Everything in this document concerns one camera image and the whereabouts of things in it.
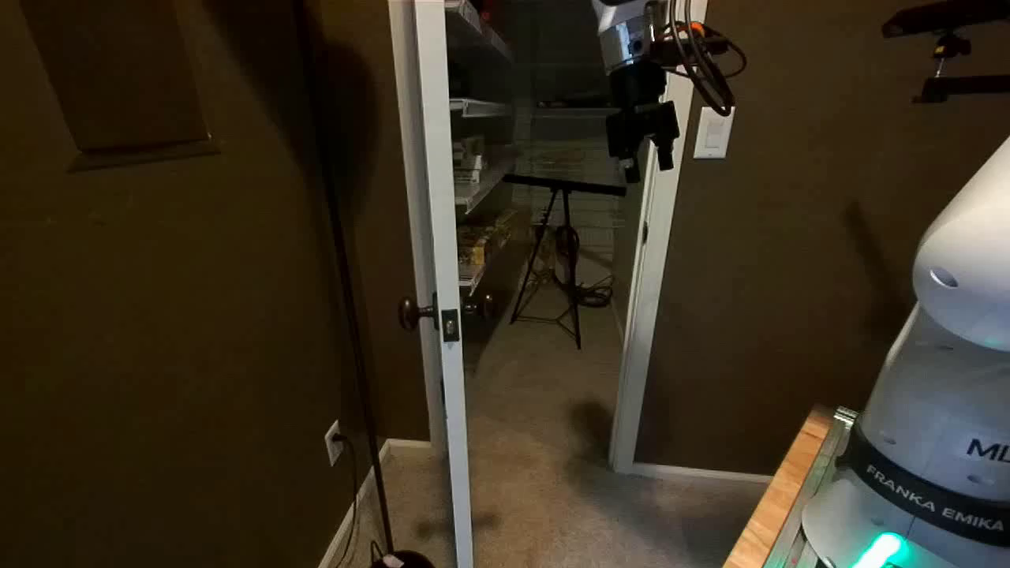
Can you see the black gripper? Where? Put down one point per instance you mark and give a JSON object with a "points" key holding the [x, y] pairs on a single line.
{"points": [[638, 97]]}

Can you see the white closet door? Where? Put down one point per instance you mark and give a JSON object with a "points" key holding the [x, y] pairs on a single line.
{"points": [[430, 158]]}

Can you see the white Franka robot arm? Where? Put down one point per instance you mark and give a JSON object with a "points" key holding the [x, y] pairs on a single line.
{"points": [[949, 419]]}

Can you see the dark round door knob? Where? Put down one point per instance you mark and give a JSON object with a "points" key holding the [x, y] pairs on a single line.
{"points": [[416, 314]]}

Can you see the black tripod with crossbar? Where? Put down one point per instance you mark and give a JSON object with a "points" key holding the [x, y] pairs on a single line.
{"points": [[562, 240]]}

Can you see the black floor lamp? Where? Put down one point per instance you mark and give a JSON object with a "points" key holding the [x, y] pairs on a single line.
{"points": [[351, 315]]}

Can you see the aluminium robot mounting plate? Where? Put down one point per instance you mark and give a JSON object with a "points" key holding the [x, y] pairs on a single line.
{"points": [[822, 493]]}

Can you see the white wall light switch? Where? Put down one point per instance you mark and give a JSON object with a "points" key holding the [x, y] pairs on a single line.
{"points": [[713, 132]]}

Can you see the white door frame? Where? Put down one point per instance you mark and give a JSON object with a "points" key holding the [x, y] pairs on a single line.
{"points": [[641, 315]]}

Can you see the white wall outlet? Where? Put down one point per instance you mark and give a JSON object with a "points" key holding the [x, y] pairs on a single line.
{"points": [[333, 443]]}

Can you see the brown wall panel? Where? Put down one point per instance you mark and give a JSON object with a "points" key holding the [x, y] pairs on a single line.
{"points": [[128, 81]]}

